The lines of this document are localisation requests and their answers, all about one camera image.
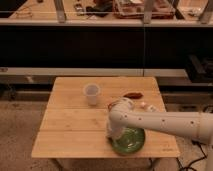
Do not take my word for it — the white power strip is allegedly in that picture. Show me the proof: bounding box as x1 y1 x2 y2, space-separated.
141 102 157 112

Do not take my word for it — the brown tray on shelf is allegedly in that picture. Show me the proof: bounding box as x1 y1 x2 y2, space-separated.
113 0 175 19

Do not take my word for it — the translucent plastic cup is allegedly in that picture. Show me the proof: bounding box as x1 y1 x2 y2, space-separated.
83 84 100 106

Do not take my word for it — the brown chocolate bar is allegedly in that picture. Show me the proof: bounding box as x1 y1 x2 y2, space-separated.
107 101 117 110

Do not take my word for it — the wooden table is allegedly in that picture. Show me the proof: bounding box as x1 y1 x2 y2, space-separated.
30 76 181 171

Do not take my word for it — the black box at right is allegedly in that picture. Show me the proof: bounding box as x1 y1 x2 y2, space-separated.
185 55 213 83

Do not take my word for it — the small brown snack bar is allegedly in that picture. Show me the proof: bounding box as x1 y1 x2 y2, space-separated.
124 92 143 99

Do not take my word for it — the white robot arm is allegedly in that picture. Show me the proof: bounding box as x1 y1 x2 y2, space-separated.
107 98 213 145

